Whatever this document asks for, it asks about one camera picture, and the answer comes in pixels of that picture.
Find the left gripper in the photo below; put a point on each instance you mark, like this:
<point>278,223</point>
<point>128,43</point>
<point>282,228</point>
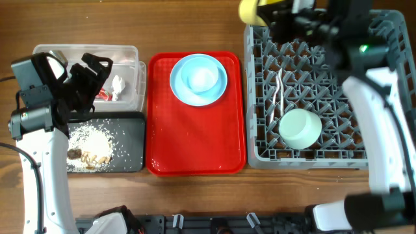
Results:
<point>93,81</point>

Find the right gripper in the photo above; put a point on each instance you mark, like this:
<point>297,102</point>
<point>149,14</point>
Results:
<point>281,28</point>

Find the yellow plastic cup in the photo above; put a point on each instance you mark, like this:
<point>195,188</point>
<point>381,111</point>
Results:
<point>247,11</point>

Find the red strawberry candy wrapper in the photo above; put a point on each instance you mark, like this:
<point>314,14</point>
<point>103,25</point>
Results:
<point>104,95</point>

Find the white tissue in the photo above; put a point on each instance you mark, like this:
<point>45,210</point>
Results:
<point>118,85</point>

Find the white plastic fork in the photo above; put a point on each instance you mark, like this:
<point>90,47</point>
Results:
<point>274,99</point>

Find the rice and food scraps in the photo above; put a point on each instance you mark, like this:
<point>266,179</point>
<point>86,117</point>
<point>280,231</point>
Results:
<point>91,149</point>

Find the light blue bowl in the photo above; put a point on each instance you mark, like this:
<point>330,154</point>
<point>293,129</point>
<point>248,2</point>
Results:
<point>199,73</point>

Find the light blue plate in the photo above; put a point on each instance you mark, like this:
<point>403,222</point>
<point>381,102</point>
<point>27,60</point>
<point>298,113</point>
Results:
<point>188,97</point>

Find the mint green bowl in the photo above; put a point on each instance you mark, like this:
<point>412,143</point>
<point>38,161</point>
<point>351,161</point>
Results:
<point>299,128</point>

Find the white plastic spoon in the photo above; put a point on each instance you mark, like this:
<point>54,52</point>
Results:
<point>281,92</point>

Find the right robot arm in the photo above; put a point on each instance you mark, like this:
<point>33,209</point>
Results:
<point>365,66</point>

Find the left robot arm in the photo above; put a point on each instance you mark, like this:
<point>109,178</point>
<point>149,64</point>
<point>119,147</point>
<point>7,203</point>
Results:
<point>40,130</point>

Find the clear plastic waste bin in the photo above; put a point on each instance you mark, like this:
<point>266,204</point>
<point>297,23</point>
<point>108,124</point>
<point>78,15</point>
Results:
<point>126,65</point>

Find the black food waste tray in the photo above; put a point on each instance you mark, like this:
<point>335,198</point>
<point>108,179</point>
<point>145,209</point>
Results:
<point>130,143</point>

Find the grey dishwasher rack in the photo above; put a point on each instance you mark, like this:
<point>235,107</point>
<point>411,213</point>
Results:
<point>308,84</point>

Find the red serving tray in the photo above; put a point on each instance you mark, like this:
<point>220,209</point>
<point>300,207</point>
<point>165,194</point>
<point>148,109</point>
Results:
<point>183,140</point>

